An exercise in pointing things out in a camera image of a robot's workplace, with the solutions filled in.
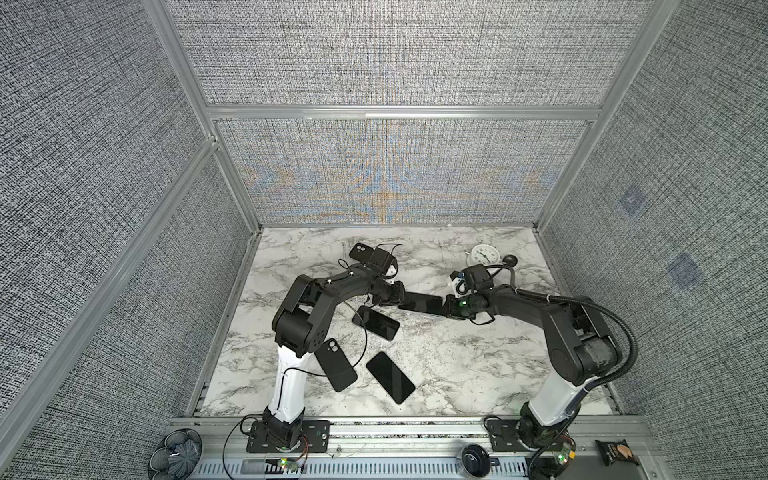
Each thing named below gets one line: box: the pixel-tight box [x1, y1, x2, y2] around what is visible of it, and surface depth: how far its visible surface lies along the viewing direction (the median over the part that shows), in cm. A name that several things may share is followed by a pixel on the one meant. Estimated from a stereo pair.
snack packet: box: [595, 438, 640, 467], surface depth 71 cm
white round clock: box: [467, 244, 500, 267], surface depth 108 cm
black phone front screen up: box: [366, 351, 415, 405], surface depth 85 cm
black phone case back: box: [349, 243, 374, 263], surface depth 115 cm
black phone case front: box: [314, 338, 358, 392], surface depth 87 cm
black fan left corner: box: [148, 428, 203, 480], surface depth 70 cm
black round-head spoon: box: [502, 254, 518, 267], surface depth 108 cm
